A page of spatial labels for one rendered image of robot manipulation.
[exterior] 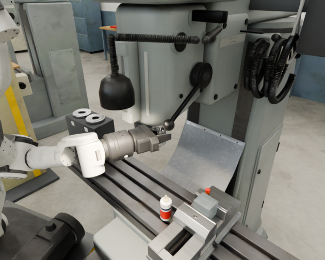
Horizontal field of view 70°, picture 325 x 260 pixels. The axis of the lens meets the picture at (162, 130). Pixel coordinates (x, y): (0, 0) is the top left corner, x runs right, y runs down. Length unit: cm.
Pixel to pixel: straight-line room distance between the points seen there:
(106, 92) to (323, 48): 52
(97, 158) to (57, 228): 76
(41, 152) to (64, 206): 160
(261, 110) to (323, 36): 41
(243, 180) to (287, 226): 117
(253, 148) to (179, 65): 61
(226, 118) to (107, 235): 69
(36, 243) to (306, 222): 200
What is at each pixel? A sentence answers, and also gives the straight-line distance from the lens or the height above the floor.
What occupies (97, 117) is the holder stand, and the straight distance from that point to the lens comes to 117.
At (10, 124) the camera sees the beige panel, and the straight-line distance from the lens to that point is 243.
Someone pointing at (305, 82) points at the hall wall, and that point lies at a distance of 494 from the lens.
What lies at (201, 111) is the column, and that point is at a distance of 112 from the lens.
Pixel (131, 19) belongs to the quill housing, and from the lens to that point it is 61.
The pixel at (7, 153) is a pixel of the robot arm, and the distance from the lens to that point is 76.
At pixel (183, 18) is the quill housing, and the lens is 59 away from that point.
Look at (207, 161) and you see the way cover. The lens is 112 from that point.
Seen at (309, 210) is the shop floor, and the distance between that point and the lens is 253.
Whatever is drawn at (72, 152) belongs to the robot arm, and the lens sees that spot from 78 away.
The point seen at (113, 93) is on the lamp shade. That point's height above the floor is 148.
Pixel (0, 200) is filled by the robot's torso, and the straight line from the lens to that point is 124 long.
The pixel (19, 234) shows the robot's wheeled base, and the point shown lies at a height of 57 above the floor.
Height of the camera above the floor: 165
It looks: 30 degrees down
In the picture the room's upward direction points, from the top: straight up
